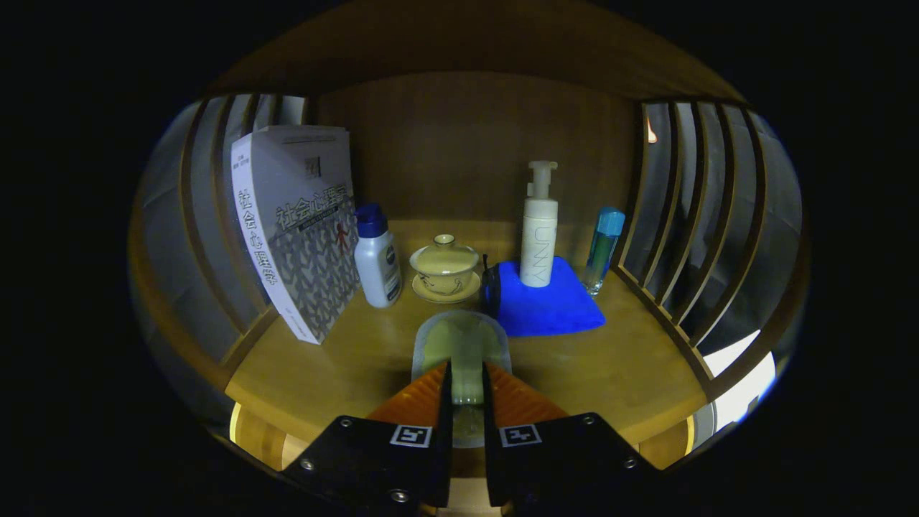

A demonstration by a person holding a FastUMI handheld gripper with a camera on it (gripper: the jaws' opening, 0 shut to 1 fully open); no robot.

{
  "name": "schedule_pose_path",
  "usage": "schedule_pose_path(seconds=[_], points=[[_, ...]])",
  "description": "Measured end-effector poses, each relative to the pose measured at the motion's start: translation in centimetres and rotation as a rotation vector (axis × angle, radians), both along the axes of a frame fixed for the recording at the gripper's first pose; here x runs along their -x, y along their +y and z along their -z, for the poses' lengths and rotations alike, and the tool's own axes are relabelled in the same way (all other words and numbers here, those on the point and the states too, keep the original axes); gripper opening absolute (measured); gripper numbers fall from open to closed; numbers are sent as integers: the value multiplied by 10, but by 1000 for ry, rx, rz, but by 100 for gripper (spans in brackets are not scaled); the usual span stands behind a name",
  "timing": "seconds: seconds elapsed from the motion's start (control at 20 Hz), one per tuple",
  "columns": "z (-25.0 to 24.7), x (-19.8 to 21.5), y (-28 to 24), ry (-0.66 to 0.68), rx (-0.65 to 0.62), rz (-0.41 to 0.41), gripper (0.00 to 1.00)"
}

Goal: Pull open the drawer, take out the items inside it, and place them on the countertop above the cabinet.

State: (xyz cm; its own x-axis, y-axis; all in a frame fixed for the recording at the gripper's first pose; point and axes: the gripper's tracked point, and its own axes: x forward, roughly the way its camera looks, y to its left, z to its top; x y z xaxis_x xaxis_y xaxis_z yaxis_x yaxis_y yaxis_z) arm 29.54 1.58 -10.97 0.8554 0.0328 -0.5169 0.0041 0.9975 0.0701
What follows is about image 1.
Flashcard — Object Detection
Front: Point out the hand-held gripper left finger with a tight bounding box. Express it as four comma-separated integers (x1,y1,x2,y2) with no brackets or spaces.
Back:
280,359,454,517

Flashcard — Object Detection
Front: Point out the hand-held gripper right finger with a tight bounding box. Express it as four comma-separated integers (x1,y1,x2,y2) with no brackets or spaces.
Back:
481,360,661,517

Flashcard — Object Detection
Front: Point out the wooden countertop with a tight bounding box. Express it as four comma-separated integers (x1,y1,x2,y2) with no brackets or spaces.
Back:
224,219,712,453

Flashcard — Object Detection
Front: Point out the wooden cabinet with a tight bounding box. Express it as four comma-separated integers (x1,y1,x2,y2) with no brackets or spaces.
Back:
129,0,808,503

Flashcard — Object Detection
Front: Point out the blue cloth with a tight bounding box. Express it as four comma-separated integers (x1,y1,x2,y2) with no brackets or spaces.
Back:
480,256,607,338

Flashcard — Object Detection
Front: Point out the yellow lidded teacup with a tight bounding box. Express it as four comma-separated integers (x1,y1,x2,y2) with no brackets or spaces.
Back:
409,234,482,304

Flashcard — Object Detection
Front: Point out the white bottle blue cap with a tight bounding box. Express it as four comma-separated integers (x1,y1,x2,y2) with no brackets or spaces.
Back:
353,203,403,309

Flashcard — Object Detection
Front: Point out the white pump bottle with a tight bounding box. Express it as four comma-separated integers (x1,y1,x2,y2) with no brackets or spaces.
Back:
519,160,559,289

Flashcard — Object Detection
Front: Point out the teal clear bottle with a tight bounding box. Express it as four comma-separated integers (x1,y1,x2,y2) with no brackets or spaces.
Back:
583,207,626,296

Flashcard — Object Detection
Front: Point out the white patterned book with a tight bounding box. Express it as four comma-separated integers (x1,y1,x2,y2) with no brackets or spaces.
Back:
230,124,361,345

